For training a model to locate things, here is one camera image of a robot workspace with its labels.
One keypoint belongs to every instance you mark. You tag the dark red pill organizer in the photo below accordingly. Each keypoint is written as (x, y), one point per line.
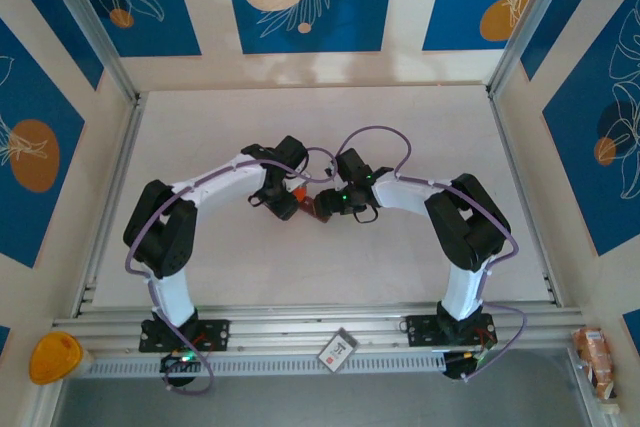
(309, 206)

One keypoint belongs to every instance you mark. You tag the orange pill bottle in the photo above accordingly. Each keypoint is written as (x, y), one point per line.
(300, 193)

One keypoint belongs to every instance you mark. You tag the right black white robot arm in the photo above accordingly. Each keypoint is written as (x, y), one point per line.
(465, 227)

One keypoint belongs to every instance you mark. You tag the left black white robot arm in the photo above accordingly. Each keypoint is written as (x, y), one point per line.
(160, 232)

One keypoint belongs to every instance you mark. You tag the aluminium cross rails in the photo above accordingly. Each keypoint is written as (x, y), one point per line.
(300, 327)

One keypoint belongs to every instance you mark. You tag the white card with red mark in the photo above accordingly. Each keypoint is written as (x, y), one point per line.
(339, 349)

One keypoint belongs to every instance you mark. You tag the left black controller board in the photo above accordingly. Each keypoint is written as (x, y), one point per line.
(175, 362)

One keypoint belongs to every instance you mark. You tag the black controller board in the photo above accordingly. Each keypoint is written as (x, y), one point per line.
(457, 367)
(175, 362)

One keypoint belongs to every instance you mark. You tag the right black controller board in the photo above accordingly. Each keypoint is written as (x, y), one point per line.
(457, 367)

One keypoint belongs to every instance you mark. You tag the orange dome lamp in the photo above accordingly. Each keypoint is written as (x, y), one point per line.
(52, 359)

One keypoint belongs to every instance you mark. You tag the brown snack packet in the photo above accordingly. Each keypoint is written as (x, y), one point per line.
(595, 362)

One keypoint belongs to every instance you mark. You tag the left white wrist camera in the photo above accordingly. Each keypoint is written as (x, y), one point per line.
(296, 180)

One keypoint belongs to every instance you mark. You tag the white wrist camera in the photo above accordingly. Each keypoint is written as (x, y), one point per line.
(331, 171)
(296, 180)

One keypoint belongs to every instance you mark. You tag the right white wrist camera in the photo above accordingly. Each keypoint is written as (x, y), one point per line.
(331, 171)

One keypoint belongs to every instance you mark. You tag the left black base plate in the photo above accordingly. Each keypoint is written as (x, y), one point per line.
(215, 334)

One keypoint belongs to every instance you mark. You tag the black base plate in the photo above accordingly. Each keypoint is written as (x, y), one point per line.
(215, 334)
(422, 331)

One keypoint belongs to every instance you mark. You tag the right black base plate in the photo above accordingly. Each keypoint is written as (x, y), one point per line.
(422, 331)

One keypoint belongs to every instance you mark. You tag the right aluminium side rail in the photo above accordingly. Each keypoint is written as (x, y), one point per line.
(501, 122)

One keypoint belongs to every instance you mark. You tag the aluminium side rail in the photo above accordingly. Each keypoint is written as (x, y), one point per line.
(117, 182)
(501, 122)

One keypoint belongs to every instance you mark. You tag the left aluminium side rail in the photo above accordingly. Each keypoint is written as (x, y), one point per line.
(117, 182)

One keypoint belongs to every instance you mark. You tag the right aluminium corner post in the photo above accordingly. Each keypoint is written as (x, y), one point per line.
(522, 22)

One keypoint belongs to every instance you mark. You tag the aluminium corner post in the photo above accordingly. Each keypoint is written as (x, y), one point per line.
(522, 22)
(90, 22)

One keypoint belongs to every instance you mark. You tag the left aluminium corner post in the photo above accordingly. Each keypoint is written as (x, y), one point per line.
(90, 22)

